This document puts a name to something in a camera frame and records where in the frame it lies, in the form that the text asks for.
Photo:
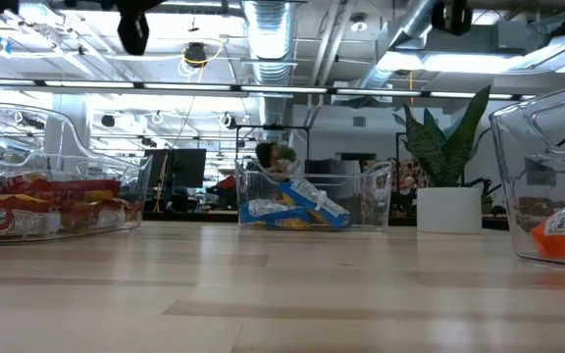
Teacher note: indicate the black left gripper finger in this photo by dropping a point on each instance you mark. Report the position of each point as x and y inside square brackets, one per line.
[133, 34]

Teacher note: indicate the red Maruchan ramen pack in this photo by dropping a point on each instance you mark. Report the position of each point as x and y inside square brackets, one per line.
[52, 186]
[27, 218]

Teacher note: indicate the blue Maruchan ramen pack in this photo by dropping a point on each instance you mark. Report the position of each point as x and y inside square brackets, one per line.
[268, 213]
[319, 201]

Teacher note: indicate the orange Maruchan ramen pack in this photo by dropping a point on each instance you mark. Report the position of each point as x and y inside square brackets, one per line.
[564, 240]

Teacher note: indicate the green snake plant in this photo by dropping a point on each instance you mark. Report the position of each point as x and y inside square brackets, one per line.
[439, 152]

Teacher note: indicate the overhead light bar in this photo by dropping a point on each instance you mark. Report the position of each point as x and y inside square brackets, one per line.
[263, 88]

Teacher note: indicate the black computer monitor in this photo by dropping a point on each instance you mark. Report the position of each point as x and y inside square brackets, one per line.
[179, 167]

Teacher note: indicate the clear plastic bin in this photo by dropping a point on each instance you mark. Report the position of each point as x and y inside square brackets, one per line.
[513, 196]
[130, 196]
[371, 196]

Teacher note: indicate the person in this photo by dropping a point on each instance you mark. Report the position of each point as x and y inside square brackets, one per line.
[268, 156]

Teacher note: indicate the white round plant pot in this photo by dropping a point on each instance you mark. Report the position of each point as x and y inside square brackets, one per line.
[449, 211]

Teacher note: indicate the silver ventilation duct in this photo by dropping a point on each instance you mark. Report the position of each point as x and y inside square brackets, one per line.
[400, 39]
[269, 44]

